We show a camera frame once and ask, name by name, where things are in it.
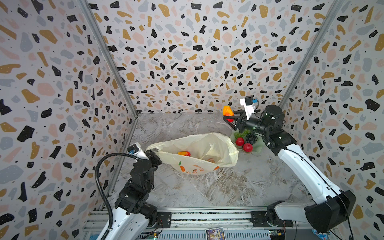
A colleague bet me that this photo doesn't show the red apple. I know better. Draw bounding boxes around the red apple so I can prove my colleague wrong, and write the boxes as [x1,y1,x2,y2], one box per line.
[243,143,254,153]
[236,137,245,147]

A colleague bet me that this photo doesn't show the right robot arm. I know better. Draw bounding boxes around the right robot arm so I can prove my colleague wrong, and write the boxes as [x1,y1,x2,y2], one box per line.
[223,105,356,233]

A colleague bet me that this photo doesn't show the cream plastic bag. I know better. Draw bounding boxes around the cream plastic bag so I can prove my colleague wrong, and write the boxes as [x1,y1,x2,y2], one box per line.
[147,133,239,175]

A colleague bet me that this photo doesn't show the left corner aluminium post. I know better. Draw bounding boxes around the left corner aluminium post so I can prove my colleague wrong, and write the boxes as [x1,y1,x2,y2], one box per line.
[79,0,138,118]

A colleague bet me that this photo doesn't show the corner aluminium post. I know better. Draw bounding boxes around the corner aluminium post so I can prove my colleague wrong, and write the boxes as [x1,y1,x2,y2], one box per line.
[79,0,138,118]
[279,0,343,109]

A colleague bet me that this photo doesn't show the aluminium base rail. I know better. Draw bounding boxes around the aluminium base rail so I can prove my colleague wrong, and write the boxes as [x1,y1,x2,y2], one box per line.
[80,206,340,240]

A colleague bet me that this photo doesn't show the red strawberry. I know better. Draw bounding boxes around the red strawberry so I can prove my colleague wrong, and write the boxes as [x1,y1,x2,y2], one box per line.
[178,151,191,157]

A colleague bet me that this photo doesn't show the green grapes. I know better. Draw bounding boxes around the green grapes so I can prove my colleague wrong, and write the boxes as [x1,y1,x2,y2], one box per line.
[234,130,251,140]

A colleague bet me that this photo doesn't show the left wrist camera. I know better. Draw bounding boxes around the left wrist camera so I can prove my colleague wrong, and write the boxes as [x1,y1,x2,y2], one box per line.
[127,143,149,160]

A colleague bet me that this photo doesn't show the black corrugated cable conduit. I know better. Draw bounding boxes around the black corrugated cable conduit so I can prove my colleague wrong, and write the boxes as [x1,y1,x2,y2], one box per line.
[94,152,137,240]

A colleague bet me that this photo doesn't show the dark purple grapes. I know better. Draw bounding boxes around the dark purple grapes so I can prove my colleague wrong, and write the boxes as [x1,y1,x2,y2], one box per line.
[245,133,259,145]

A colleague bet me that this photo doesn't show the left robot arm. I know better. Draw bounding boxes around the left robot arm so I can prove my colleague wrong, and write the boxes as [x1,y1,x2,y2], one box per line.
[95,147,162,240]

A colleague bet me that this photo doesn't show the orange red mango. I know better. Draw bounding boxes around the orange red mango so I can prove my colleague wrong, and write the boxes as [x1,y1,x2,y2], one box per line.
[223,106,234,123]

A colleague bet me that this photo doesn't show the colourful card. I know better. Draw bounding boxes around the colourful card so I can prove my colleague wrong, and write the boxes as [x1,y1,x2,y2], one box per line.
[205,227,226,240]

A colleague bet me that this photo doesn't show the green scalloped bowl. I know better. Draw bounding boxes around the green scalloped bowl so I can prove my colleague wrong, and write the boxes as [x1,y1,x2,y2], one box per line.
[230,130,265,154]

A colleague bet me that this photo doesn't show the right corner aluminium post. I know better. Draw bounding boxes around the right corner aluminium post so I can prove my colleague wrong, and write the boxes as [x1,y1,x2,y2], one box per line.
[279,0,343,109]

